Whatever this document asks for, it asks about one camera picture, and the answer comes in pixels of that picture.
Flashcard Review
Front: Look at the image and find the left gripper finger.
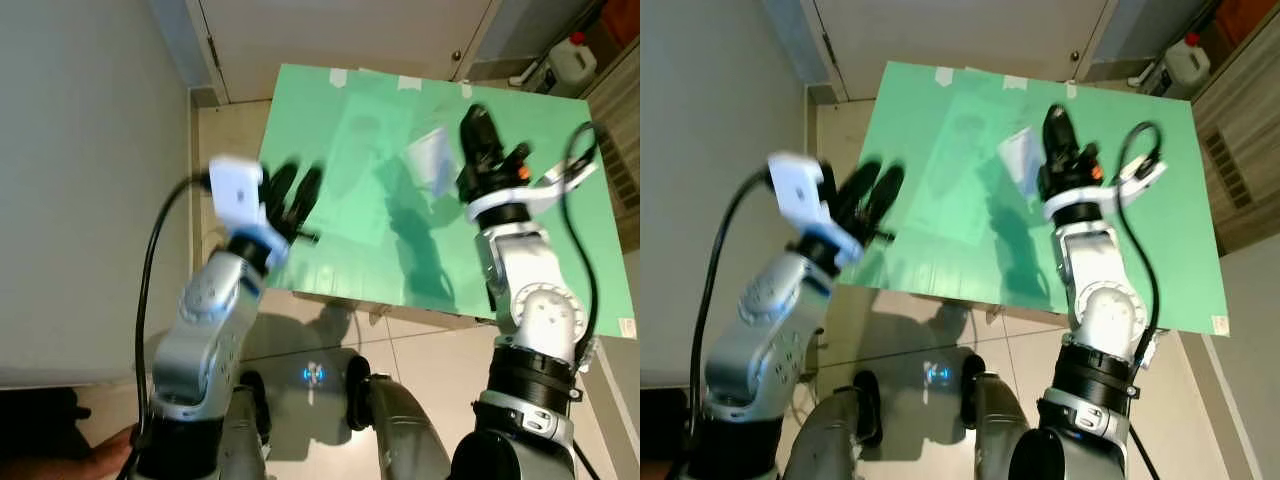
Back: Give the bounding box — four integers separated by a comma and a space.
263, 160, 301, 223
833, 160, 881, 223
862, 164, 907, 233
288, 167, 324, 233

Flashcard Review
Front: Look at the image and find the white translucent key tag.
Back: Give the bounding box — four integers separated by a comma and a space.
998, 127, 1046, 196
405, 127, 453, 198

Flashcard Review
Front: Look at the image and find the green table cover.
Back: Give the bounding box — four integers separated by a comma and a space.
245, 63, 639, 341
835, 60, 1231, 338

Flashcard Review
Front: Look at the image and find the white plastic jug red cap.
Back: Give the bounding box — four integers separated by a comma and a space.
546, 32, 599, 86
1160, 32, 1211, 86

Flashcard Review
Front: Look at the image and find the wooden cabinet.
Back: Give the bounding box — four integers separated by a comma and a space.
1190, 10, 1280, 256
583, 40, 641, 253

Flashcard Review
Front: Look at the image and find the white door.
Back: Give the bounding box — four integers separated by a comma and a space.
812, 0, 1116, 101
197, 0, 501, 104

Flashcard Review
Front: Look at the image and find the grey left robot leg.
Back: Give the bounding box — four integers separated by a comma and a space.
790, 370, 886, 480
220, 370, 276, 480

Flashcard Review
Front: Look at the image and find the grey robot leg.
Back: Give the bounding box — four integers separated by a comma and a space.
345, 372, 451, 480
790, 370, 886, 480
220, 370, 276, 480
958, 372, 1041, 480

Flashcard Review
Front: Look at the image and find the grey right robot leg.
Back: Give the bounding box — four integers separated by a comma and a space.
958, 372, 1041, 480
345, 372, 451, 480

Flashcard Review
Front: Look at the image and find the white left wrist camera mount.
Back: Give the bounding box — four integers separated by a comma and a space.
767, 150, 863, 269
208, 155, 293, 269

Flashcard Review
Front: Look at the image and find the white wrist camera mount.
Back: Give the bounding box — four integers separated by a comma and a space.
767, 150, 863, 269
465, 160, 601, 226
1043, 155, 1169, 223
208, 155, 293, 269

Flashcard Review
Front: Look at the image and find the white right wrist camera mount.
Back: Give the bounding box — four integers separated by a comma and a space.
465, 160, 601, 226
1043, 155, 1169, 223

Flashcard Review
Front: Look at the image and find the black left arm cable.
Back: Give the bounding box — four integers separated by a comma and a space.
135, 172, 213, 451
690, 170, 771, 441

